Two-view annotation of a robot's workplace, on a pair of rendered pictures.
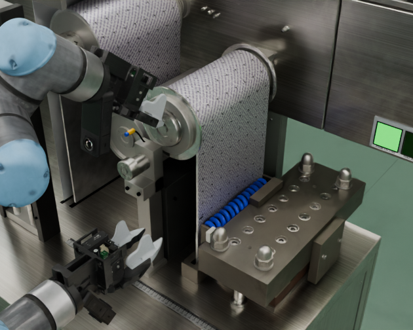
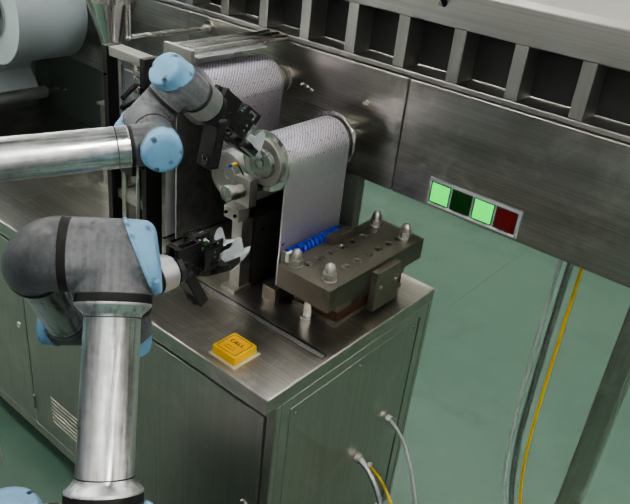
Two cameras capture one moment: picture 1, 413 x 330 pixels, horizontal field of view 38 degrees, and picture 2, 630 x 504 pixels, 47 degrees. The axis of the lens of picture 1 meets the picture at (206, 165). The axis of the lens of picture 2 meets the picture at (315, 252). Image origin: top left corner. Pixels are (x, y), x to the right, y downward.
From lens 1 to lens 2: 0.60 m
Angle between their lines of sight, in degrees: 6
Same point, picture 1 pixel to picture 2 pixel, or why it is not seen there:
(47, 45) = (189, 72)
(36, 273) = not seen: hidden behind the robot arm
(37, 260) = not seen: hidden behind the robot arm
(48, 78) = (185, 96)
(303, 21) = (380, 97)
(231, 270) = (302, 282)
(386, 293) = (457, 393)
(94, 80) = (215, 106)
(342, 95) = (407, 159)
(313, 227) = (373, 261)
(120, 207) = not seen: hidden behind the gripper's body
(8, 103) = (157, 109)
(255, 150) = (333, 199)
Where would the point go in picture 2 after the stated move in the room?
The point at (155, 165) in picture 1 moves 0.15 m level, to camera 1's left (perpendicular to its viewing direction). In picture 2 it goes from (250, 194) to (187, 187)
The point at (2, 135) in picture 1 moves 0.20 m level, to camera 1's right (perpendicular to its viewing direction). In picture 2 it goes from (155, 123) to (267, 135)
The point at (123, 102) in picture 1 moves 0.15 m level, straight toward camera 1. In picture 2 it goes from (233, 129) to (235, 156)
